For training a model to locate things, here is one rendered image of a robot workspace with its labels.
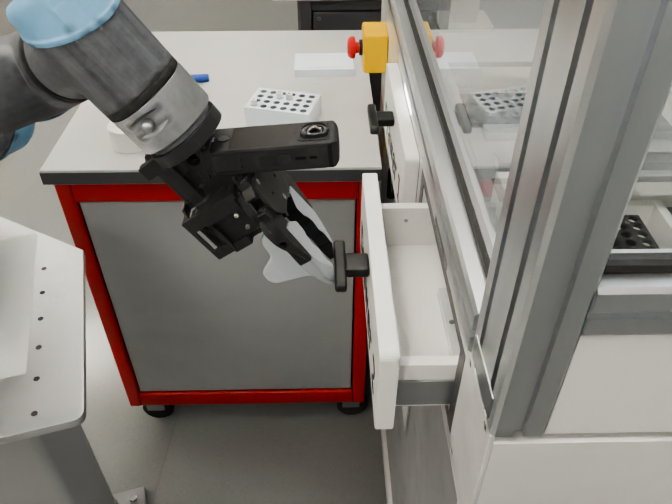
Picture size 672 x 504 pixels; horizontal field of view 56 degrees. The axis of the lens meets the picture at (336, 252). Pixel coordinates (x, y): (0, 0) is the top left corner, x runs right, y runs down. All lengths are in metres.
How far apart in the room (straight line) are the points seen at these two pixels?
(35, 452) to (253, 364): 0.59
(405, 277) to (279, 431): 0.93
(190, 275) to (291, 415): 0.53
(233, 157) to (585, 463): 0.38
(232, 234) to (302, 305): 0.72
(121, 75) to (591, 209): 0.35
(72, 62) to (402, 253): 0.44
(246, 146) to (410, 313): 0.28
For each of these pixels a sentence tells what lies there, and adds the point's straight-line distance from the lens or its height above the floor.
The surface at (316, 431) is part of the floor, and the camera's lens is 1.62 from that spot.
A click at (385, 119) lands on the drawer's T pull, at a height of 0.91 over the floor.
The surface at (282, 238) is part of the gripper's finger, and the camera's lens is 0.57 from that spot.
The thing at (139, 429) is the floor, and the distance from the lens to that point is 1.69.
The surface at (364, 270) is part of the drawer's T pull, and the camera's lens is 0.65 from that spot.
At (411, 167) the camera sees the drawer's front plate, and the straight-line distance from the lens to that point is 0.80.
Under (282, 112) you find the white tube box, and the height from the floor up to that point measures 0.80.
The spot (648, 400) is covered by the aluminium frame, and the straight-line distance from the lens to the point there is 0.50.
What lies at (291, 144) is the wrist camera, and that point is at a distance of 0.55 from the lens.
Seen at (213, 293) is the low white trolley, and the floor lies 0.45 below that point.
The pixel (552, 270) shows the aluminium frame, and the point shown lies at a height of 1.11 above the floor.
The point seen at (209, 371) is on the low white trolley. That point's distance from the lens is 1.49.
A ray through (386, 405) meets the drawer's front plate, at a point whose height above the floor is 0.86.
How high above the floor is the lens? 1.34
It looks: 40 degrees down
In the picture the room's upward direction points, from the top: straight up
